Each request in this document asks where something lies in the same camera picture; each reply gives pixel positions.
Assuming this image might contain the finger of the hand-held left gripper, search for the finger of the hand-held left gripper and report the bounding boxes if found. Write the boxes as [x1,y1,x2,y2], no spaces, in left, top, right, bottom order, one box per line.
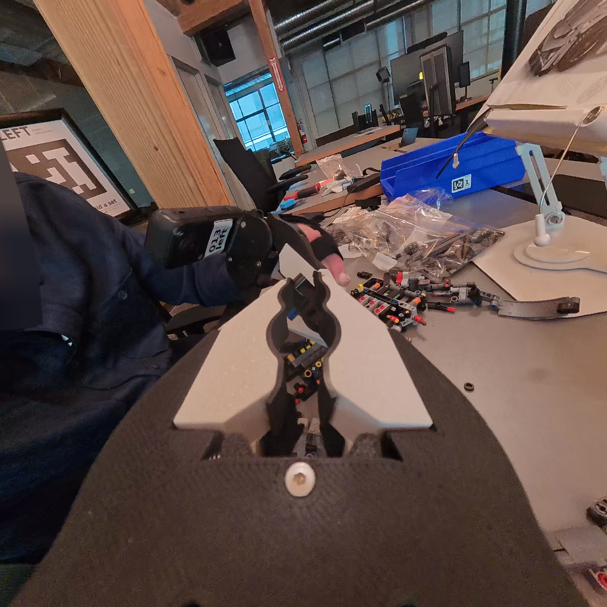
[287,322,329,350]
[279,244,328,286]

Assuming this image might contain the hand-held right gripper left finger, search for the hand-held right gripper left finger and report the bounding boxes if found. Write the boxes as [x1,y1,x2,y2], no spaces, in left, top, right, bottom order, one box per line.
[173,279,298,457]

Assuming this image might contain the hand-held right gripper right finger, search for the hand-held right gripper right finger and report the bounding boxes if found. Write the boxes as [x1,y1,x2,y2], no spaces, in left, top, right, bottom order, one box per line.
[318,270,434,457]

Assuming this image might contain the lego car chassis assembly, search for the lego car chassis assembly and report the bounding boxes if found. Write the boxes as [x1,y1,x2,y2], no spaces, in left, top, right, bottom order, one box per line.
[284,277,428,404]

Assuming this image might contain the person's left forearm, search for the person's left forearm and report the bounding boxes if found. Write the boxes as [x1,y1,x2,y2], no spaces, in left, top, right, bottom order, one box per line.
[152,254,245,309]

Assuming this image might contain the clear bag of lego parts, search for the clear bag of lego parts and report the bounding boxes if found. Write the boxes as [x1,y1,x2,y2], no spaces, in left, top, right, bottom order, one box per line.
[326,189,504,281]

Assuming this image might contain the grey lego subassembly with curved panel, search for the grey lego subassembly with curved panel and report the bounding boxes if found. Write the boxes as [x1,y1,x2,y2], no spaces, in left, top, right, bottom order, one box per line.
[389,269,581,320]

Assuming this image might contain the lego instruction booklet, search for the lego instruction booklet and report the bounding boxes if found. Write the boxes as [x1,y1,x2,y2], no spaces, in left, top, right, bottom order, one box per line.
[435,0,607,181]

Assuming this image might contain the person's left hand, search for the person's left hand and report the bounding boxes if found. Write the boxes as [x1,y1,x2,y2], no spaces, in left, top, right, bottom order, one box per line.
[297,224,353,287]

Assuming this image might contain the black office chair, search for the black office chair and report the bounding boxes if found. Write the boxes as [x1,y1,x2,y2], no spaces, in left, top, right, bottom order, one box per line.
[212,137,310,215]

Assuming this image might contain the small clear plastic bag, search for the small clear plastic bag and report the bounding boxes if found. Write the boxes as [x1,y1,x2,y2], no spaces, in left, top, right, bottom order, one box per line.
[316,156,353,185]

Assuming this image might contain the black power adapter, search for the black power adapter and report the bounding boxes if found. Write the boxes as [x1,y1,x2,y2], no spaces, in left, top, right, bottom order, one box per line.
[347,173,383,194]

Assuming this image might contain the wooden background desk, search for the wooden background desk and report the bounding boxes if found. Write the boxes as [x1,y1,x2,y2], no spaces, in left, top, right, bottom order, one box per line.
[295,124,404,167]

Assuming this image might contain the blue plastic bin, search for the blue plastic bin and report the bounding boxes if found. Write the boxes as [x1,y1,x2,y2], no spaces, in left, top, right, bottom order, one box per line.
[380,132,527,202]

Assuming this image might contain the wooden pillar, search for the wooden pillar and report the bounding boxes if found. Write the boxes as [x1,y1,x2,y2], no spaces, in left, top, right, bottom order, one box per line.
[33,0,234,209]

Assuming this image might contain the framed marker poster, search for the framed marker poster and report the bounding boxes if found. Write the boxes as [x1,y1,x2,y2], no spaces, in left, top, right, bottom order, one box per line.
[0,109,139,220]

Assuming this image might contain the white book stand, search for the white book stand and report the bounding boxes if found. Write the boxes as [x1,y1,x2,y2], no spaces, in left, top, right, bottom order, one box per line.
[472,105,607,304]

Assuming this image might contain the large black monitor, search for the large black monitor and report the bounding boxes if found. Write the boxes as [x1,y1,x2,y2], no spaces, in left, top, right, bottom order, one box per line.
[390,31,465,119]

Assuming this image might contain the black wall speaker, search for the black wall speaker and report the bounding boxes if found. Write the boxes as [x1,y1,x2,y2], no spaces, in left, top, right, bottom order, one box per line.
[204,28,237,67]

